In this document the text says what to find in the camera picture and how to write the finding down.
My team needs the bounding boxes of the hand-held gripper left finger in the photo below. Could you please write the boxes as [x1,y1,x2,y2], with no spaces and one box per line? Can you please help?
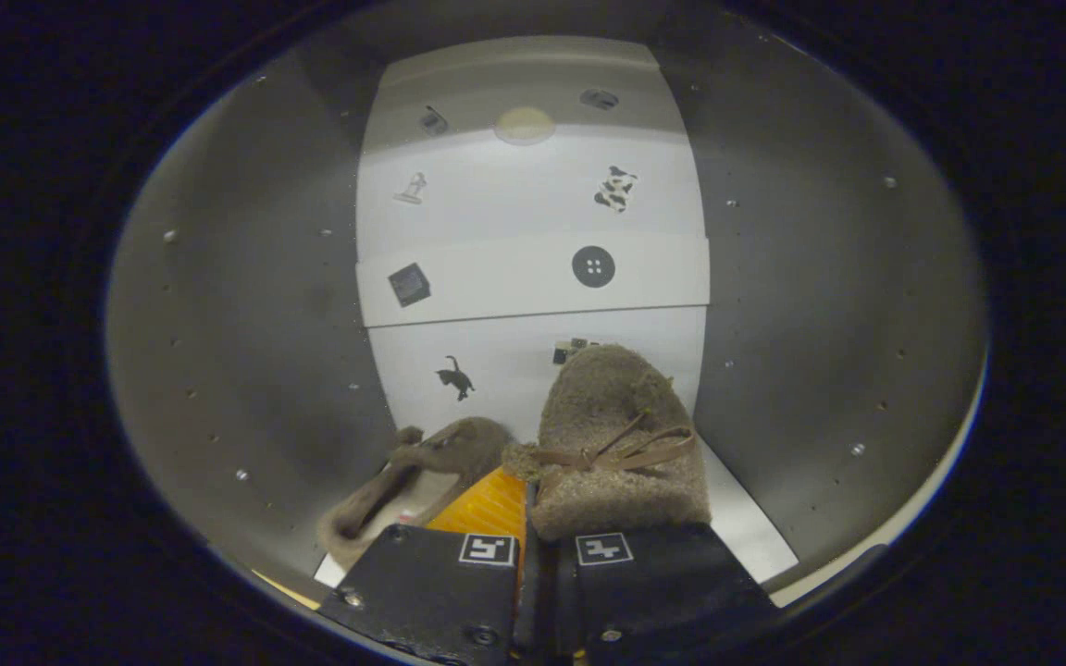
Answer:
[316,467,535,666]

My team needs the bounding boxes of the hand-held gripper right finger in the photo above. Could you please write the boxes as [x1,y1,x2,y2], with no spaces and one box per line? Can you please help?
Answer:
[535,522,781,665]

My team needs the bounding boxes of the brown suede shoe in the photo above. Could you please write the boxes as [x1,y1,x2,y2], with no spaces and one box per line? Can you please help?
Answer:
[316,415,517,572]
[503,343,713,544]

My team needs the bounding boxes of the grey shoe cabinet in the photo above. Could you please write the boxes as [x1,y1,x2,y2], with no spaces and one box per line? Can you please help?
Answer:
[105,0,993,613]

